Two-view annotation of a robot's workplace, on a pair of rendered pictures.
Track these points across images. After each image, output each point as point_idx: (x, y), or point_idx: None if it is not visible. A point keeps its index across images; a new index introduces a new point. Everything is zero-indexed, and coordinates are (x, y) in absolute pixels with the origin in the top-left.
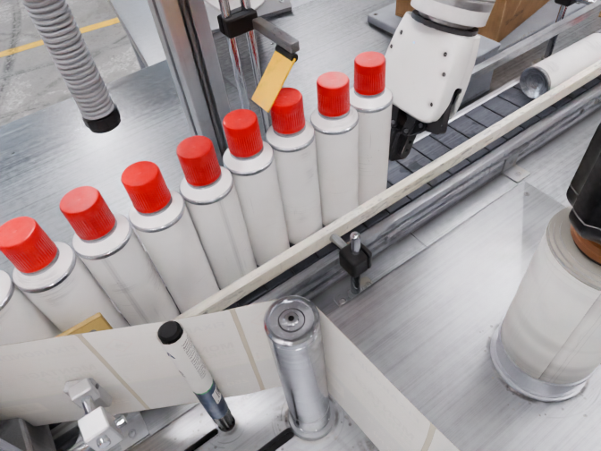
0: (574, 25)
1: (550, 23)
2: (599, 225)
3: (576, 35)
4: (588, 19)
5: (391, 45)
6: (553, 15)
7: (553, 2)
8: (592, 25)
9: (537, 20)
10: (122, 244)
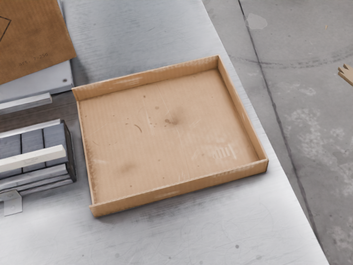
0: (44, 104)
1: (10, 98)
2: None
3: (28, 119)
4: (65, 101)
5: None
6: (24, 89)
7: (48, 70)
8: (56, 111)
9: (5, 89)
10: None
